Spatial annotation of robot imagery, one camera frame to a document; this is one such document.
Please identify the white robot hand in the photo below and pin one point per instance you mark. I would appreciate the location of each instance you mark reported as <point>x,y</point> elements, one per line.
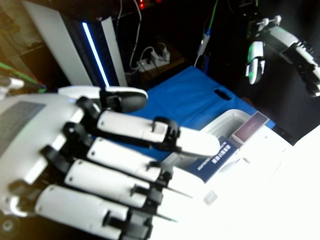
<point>50,140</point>
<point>285,37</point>

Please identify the maroon small box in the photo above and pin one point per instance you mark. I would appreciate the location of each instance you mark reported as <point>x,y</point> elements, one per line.
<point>247,130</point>

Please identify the navy blue box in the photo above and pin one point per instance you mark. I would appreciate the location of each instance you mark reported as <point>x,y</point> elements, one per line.
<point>215,165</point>

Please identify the white storage bin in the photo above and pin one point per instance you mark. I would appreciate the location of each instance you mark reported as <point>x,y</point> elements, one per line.
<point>232,120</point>

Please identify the black backdrop cloth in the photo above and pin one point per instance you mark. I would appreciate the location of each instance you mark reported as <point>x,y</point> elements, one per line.
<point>275,105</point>

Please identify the white adapter with blue plug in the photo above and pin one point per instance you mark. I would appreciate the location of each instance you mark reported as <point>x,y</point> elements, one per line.
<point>203,43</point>

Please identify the white tower with blue light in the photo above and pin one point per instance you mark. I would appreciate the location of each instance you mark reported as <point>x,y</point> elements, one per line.
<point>62,45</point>

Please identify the blue cloth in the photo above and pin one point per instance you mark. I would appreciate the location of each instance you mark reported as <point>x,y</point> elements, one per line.
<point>187,100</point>

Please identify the white power strip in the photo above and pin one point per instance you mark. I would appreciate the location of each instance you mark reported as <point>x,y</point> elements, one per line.
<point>147,65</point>

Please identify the black device with red lights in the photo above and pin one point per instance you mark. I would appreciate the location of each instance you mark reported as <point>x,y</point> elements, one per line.
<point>147,3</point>

